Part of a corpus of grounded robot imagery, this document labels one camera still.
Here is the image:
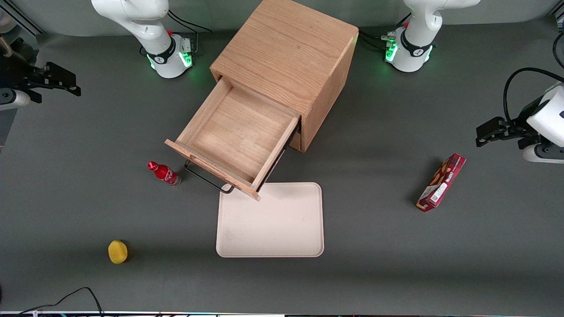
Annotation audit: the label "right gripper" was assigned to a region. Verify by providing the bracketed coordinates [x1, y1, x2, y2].
[0, 48, 82, 104]

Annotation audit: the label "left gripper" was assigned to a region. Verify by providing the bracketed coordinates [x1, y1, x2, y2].
[475, 85, 564, 150]

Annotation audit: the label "black metal drawer handle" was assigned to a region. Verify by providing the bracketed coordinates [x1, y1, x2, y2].
[184, 159, 236, 195]

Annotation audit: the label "wooden drawer cabinet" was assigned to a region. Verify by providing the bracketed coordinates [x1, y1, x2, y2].
[211, 0, 360, 153]

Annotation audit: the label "red snack box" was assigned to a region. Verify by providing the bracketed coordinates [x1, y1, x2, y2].
[416, 153, 467, 213]

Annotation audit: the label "red soda bottle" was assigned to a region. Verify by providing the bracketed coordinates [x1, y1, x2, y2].
[147, 161, 182, 187]

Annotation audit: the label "yellow lemon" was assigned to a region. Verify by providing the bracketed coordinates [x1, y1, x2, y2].
[108, 240, 129, 265]

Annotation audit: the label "beige plastic tray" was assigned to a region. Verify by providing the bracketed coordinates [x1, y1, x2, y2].
[215, 182, 325, 258]

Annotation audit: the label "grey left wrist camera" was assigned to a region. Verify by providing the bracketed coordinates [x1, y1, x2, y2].
[523, 144, 564, 165]

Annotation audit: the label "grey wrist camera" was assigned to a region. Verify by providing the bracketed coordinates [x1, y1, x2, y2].
[0, 88, 31, 111]
[523, 144, 564, 165]

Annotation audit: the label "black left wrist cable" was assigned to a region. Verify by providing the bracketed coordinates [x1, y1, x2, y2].
[504, 67, 564, 125]

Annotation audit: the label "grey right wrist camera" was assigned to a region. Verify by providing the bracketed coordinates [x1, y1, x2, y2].
[0, 88, 31, 111]

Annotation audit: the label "aluminium frame bar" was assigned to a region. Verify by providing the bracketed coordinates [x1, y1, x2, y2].
[11, 9, 45, 36]

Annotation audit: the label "black looped cable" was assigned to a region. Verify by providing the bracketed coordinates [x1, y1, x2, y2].
[553, 32, 564, 69]

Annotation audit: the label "black right base cables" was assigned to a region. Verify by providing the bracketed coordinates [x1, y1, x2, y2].
[167, 10, 213, 56]

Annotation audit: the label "black base cables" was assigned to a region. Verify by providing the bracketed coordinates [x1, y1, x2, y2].
[359, 13, 396, 52]
[167, 10, 213, 56]

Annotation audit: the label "black left base cables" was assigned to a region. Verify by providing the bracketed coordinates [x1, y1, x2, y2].
[359, 13, 396, 52]

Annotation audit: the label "thin black floor cable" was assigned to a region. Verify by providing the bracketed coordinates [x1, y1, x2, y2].
[20, 287, 104, 316]

